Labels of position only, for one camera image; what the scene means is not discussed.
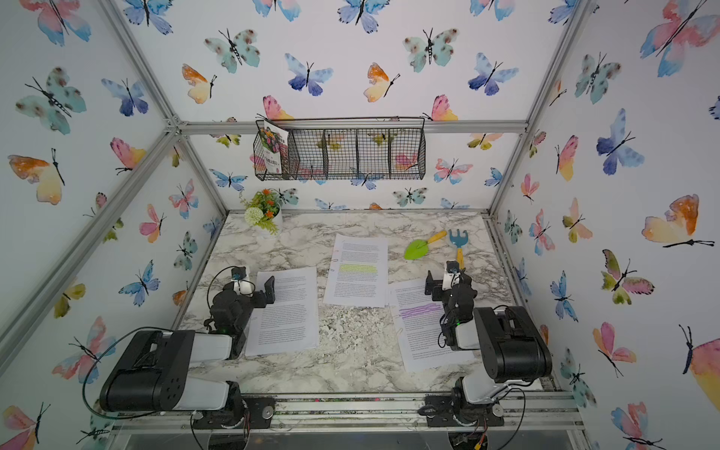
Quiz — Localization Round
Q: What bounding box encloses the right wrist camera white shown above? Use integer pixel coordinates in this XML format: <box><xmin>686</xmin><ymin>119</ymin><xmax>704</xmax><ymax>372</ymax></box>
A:
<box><xmin>442</xmin><ymin>261</ymin><xmax>473</xmax><ymax>291</ymax></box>

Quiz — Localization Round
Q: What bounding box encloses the plain text document left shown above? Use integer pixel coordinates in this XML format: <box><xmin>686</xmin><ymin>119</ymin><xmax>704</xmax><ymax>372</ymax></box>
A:
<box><xmin>244</xmin><ymin>267</ymin><xmax>320</xmax><ymax>357</ymax></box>

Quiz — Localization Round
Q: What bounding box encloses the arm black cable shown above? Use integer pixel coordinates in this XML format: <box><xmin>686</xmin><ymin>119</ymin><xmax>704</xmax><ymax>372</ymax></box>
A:
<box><xmin>81</xmin><ymin>325</ymin><xmax>170</xmax><ymax>422</ymax></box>
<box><xmin>499</xmin><ymin>387</ymin><xmax>527</xmax><ymax>450</ymax></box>

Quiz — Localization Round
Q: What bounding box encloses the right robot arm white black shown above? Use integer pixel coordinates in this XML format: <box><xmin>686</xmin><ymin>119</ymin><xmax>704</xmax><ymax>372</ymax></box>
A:
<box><xmin>425</xmin><ymin>267</ymin><xmax>552</xmax><ymax>407</ymax></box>

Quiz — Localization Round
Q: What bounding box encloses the green toy trowel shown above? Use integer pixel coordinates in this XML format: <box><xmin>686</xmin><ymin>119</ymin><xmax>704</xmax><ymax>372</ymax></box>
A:
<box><xmin>404</xmin><ymin>231</ymin><xmax>447</xmax><ymax>261</ymax></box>

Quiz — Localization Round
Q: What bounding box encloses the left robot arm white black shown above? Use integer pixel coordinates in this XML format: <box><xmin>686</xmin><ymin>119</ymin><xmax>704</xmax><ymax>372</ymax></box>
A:
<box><xmin>99</xmin><ymin>277</ymin><xmax>276</xmax><ymax>414</ymax></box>

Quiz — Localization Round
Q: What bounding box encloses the colourful seed packet booklet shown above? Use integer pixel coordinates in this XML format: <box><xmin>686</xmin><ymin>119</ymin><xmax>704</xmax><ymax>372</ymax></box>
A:
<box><xmin>261</xmin><ymin>120</ymin><xmax>290</xmax><ymax>174</ymax></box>

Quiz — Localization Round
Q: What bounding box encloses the document with purple highlight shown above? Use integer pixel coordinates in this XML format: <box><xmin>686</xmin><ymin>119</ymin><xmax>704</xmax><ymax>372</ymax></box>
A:
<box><xmin>388</xmin><ymin>279</ymin><xmax>476</xmax><ymax>373</ymax></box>

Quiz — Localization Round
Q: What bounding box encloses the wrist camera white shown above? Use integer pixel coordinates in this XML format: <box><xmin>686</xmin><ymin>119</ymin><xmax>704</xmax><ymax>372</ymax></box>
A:
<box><xmin>231</xmin><ymin>266</ymin><xmax>255</xmax><ymax>296</ymax></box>
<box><xmin>442</xmin><ymin>261</ymin><xmax>473</xmax><ymax>291</ymax></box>

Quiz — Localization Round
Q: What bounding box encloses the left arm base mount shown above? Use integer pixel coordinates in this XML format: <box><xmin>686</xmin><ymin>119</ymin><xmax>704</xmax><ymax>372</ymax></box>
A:
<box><xmin>191</xmin><ymin>397</ymin><xmax>277</xmax><ymax>431</ymax></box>

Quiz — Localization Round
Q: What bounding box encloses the black wire basket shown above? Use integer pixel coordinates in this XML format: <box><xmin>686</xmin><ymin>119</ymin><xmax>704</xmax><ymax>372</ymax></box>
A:
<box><xmin>251</xmin><ymin>116</ymin><xmax>427</xmax><ymax>182</ymax></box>

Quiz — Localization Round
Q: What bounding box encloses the aluminium front rail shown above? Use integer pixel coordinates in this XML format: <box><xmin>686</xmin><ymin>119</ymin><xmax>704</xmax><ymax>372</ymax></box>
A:
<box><xmin>109</xmin><ymin>390</ymin><xmax>586</xmax><ymax>435</ymax></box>

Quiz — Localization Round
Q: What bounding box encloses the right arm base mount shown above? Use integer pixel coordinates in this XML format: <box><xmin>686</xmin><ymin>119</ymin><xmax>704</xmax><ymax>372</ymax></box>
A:
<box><xmin>417</xmin><ymin>395</ymin><xmax>504</xmax><ymax>428</ymax></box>

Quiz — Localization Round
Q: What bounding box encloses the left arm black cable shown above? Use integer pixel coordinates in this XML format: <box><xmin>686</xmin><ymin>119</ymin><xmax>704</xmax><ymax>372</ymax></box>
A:
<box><xmin>81</xmin><ymin>325</ymin><xmax>170</xmax><ymax>422</ymax></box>

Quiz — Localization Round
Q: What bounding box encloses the artificial flower plant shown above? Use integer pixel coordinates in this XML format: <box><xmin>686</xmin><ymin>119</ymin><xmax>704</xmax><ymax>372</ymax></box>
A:
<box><xmin>242</xmin><ymin>189</ymin><xmax>284</xmax><ymax>236</ymax></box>

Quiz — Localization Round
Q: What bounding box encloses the document with green highlight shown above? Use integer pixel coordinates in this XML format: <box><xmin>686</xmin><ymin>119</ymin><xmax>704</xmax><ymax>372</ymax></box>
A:
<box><xmin>324</xmin><ymin>234</ymin><xmax>388</xmax><ymax>309</ymax></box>

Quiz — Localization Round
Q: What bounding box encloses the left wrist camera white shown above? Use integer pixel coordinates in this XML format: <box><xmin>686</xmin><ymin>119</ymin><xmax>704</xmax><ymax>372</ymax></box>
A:
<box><xmin>231</xmin><ymin>266</ymin><xmax>255</xmax><ymax>296</ymax></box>

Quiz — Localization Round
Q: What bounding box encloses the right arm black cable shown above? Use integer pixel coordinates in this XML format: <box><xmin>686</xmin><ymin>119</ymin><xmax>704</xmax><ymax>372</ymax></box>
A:
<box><xmin>499</xmin><ymin>387</ymin><xmax>527</xmax><ymax>450</ymax></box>

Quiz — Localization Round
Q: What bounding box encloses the blue toy rake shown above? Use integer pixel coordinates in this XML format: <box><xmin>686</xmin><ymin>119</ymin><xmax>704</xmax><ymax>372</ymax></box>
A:
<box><xmin>448</xmin><ymin>229</ymin><xmax>469</xmax><ymax>269</ymax></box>

